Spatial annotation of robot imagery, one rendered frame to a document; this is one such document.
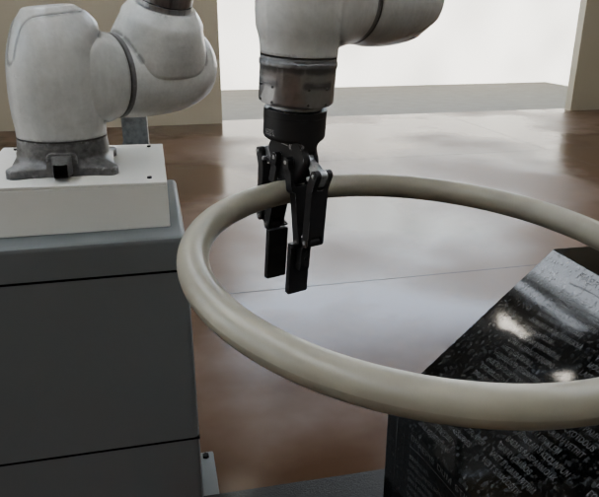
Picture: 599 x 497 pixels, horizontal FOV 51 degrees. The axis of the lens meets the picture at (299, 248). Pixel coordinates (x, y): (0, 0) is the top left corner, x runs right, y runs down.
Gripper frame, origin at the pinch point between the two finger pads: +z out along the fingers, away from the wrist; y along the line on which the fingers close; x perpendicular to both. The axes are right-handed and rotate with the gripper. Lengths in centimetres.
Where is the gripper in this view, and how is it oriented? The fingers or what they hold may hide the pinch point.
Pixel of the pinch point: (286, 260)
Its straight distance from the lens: 82.0
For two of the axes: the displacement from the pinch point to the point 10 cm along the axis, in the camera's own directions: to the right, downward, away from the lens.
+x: 8.2, -1.8, 5.4
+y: 5.7, 3.6, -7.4
